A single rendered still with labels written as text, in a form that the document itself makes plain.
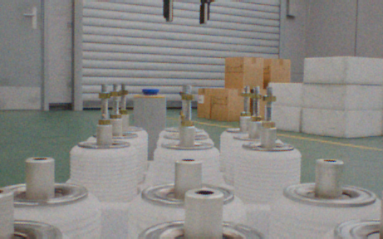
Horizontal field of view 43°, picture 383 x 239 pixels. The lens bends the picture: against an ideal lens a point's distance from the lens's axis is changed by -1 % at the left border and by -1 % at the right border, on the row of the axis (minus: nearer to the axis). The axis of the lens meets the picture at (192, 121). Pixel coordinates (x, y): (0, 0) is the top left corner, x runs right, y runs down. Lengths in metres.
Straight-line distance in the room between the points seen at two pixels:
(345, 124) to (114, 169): 2.80
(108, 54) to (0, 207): 5.81
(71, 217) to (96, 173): 0.31
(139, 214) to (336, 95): 3.11
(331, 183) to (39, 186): 0.23
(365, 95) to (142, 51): 3.43
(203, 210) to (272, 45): 7.16
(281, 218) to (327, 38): 7.24
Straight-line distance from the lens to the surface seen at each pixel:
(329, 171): 0.42
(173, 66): 6.45
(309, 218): 0.39
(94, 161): 0.68
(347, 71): 3.39
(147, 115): 1.09
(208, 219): 0.28
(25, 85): 5.85
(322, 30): 7.70
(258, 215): 0.66
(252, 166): 0.69
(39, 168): 0.40
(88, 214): 0.39
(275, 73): 4.86
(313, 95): 3.58
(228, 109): 4.52
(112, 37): 6.11
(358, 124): 3.49
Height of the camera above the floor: 0.34
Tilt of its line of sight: 4 degrees down
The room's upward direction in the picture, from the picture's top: 1 degrees clockwise
